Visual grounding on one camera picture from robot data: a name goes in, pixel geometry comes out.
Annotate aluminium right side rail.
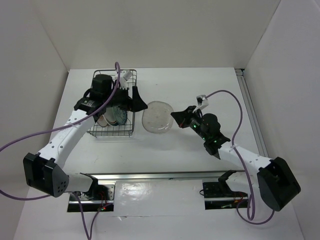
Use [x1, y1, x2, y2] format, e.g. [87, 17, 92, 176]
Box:
[234, 68, 268, 157]

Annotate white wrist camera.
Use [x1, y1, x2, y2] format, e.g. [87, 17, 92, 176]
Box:
[194, 94, 209, 111]
[115, 70, 133, 90]

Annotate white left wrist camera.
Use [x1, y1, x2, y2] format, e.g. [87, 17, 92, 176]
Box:
[115, 70, 133, 90]

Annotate aluminium rail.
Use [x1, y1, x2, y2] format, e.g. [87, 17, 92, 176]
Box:
[82, 170, 247, 182]
[234, 68, 268, 157]

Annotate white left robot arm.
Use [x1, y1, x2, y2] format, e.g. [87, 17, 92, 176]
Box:
[23, 70, 148, 200]

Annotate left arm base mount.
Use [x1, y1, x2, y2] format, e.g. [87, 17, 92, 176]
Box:
[76, 180, 116, 213]

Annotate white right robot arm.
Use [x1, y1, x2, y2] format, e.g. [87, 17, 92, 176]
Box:
[170, 105, 301, 212]

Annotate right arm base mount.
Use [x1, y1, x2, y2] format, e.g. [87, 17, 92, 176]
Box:
[199, 170, 248, 210]

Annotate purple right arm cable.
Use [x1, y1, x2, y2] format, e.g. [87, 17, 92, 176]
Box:
[206, 90, 276, 225]

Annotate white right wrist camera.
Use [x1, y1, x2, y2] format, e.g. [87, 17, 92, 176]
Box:
[194, 94, 209, 111]

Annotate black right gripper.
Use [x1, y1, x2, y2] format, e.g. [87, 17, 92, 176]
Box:
[171, 105, 209, 141]

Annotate green red rimmed white plate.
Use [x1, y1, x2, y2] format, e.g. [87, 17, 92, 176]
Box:
[103, 108, 119, 127]

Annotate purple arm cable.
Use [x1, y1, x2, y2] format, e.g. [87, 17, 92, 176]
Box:
[0, 61, 122, 240]
[206, 90, 276, 225]

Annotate clear glass square plate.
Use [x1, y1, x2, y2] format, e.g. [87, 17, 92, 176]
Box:
[142, 101, 174, 134]

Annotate aluminium front rail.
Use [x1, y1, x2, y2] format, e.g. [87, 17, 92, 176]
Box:
[82, 170, 247, 182]

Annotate orange sunburst white plate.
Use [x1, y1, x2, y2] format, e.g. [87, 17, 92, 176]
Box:
[96, 114, 109, 128]

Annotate grey wire dish rack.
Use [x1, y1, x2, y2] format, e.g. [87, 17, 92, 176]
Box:
[87, 69, 137, 139]

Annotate blue patterned small plate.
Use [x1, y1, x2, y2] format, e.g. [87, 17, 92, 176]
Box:
[113, 107, 128, 126]

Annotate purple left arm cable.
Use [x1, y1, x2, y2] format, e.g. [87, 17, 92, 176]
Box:
[0, 61, 122, 240]

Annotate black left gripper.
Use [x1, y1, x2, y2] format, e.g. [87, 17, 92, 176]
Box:
[103, 84, 148, 112]

